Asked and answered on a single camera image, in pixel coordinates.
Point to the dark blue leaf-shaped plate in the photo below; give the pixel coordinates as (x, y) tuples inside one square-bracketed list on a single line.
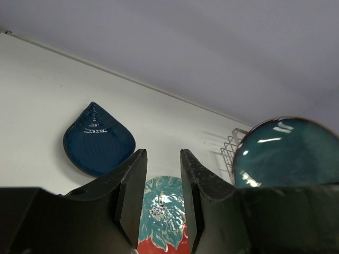
[(96, 143)]

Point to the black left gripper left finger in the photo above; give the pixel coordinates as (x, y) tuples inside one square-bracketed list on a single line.
[(109, 207)]

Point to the dark teal patterned plate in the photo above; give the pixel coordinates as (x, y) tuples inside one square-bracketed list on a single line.
[(286, 151)]

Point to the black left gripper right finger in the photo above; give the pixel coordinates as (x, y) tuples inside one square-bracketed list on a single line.
[(204, 195)]

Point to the red and teal floral plate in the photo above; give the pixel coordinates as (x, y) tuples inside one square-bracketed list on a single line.
[(162, 226)]

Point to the wire dish rack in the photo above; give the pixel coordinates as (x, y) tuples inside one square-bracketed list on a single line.
[(230, 146)]

